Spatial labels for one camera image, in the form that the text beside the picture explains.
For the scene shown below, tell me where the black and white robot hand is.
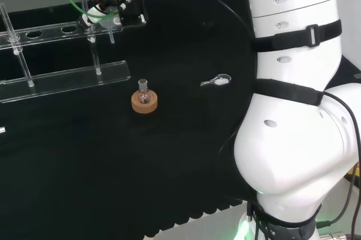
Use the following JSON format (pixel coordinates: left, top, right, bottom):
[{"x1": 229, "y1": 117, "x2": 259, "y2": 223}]
[{"x1": 77, "y1": 0, "x2": 149, "y2": 29}]

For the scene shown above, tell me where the clear plastic funnel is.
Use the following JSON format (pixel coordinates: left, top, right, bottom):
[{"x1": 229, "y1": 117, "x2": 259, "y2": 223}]
[{"x1": 97, "y1": 15, "x2": 122, "y2": 45}]

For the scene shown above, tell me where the clear funnel stand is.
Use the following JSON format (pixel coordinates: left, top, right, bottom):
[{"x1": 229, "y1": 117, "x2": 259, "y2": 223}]
[{"x1": 0, "y1": 0, "x2": 132, "y2": 104}]

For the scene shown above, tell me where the glass weighing funnel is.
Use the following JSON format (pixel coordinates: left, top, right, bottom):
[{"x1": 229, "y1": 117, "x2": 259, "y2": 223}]
[{"x1": 200, "y1": 73, "x2": 232, "y2": 88}]

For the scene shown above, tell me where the round-bottom glass flask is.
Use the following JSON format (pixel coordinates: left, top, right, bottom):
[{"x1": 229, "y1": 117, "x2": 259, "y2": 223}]
[{"x1": 137, "y1": 78, "x2": 152, "y2": 104}]

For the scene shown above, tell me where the black bench cloth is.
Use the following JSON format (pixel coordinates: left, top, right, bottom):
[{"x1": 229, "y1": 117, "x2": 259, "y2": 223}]
[{"x1": 0, "y1": 0, "x2": 260, "y2": 240}]

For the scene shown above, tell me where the cork ring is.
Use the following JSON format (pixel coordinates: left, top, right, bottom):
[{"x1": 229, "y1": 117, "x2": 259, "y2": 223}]
[{"x1": 131, "y1": 89, "x2": 159, "y2": 114}]

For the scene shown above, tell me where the thin black cable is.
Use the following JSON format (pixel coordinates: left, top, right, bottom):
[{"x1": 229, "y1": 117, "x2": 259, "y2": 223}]
[{"x1": 211, "y1": 0, "x2": 257, "y2": 156}]

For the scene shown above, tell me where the long black cable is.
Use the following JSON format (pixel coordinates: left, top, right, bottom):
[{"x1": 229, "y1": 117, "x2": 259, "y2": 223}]
[{"x1": 315, "y1": 90, "x2": 361, "y2": 229}]

